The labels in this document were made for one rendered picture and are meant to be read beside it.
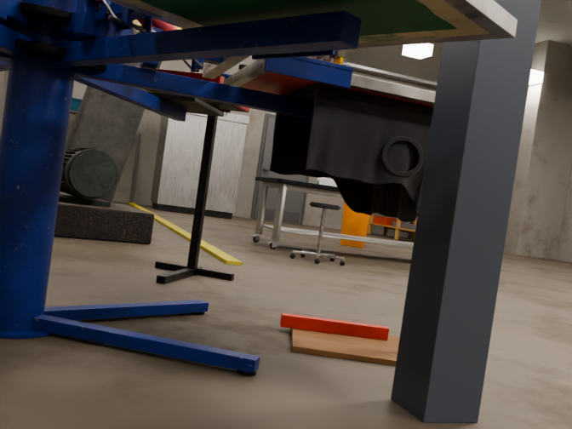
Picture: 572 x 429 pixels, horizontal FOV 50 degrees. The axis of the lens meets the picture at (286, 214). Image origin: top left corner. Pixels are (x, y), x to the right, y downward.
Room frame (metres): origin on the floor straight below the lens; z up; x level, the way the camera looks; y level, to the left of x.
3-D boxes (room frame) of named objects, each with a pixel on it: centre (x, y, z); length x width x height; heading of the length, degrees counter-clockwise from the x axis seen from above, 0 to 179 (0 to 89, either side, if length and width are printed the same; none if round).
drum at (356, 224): (8.52, -0.96, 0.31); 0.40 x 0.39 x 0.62; 111
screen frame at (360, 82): (2.39, -0.14, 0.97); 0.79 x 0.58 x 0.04; 109
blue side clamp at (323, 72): (2.05, 0.00, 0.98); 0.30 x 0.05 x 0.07; 109
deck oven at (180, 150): (11.45, 1.76, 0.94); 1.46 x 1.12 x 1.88; 110
